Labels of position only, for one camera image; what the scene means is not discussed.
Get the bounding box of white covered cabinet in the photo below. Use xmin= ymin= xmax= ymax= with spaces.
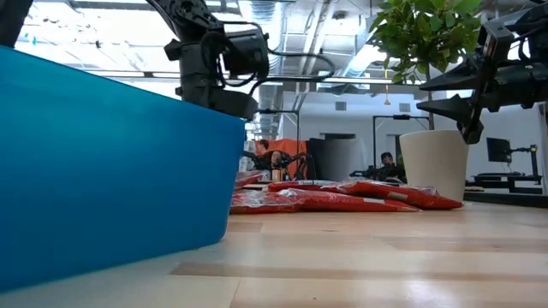
xmin=319 ymin=133 xmax=370 ymax=181

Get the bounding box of blue plastic basket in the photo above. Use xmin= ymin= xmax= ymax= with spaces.
xmin=0 ymin=44 xmax=247 ymax=294

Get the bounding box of person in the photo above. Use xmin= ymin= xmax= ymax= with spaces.
xmin=256 ymin=139 xmax=286 ymax=181
xmin=376 ymin=151 xmax=407 ymax=183

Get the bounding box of black table edge rail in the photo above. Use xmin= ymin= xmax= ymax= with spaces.
xmin=464 ymin=191 xmax=548 ymax=210

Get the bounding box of black monitor stand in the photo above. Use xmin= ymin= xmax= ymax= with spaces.
xmin=509 ymin=144 xmax=540 ymax=177

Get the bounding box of green leafy plant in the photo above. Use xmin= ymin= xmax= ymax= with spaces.
xmin=368 ymin=0 xmax=484 ymax=131

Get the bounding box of orange panel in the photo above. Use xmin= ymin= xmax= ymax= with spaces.
xmin=255 ymin=138 xmax=309 ymax=181

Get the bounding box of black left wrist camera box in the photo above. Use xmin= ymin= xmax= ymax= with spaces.
xmin=222 ymin=27 xmax=271 ymax=80

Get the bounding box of black metal frame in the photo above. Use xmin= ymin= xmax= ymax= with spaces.
xmin=255 ymin=108 xmax=301 ymax=181
xmin=371 ymin=113 xmax=432 ymax=170

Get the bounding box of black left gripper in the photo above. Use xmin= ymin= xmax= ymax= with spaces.
xmin=177 ymin=85 xmax=260 ymax=121

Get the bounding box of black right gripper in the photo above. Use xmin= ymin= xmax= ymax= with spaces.
xmin=415 ymin=19 xmax=548 ymax=145

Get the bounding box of red popcorn bag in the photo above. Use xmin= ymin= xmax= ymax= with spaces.
xmin=234 ymin=169 xmax=270 ymax=191
xmin=229 ymin=190 xmax=301 ymax=216
xmin=337 ymin=180 xmax=464 ymax=210
xmin=265 ymin=179 xmax=343 ymax=193
xmin=277 ymin=187 xmax=420 ymax=214

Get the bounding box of black low table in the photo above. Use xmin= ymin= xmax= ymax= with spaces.
xmin=465 ymin=172 xmax=544 ymax=194

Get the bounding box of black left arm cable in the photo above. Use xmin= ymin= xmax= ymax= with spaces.
xmin=247 ymin=21 xmax=337 ymax=96

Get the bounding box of black frame post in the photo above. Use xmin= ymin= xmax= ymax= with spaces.
xmin=0 ymin=0 xmax=34 ymax=49

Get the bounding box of yellow hanging pendant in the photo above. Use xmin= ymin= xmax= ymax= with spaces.
xmin=383 ymin=68 xmax=392 ymax=107

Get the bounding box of white plant pot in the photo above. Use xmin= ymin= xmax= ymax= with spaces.
xmin=398 ymin=129 xmax=470 ymax=203

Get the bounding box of black monitor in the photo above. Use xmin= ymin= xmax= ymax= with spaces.
xmin=486 ymin=136 xmax=513 ymax=163

